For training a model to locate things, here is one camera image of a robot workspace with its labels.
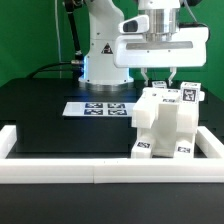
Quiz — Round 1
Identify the white marker sheet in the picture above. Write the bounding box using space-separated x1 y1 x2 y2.
63 102 134 117

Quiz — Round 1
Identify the white U-shaped fence frame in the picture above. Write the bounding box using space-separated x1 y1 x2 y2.
0 125 224 184

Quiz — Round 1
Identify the white chair back frame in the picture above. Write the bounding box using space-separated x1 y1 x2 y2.
132 87 199 140

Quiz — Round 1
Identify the black cable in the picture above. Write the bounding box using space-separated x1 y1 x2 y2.
26 62 84 80

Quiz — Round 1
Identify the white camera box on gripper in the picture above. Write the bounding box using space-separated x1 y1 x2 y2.
118 15 149 34

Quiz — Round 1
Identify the black camera pole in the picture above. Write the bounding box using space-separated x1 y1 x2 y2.
63 0 84 65

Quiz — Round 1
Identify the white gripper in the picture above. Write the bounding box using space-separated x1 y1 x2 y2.
114 27 209 86

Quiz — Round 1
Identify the white cable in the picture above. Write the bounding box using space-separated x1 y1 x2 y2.
54 0 63 80

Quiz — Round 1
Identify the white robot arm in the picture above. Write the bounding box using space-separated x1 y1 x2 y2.
79 0 209 91

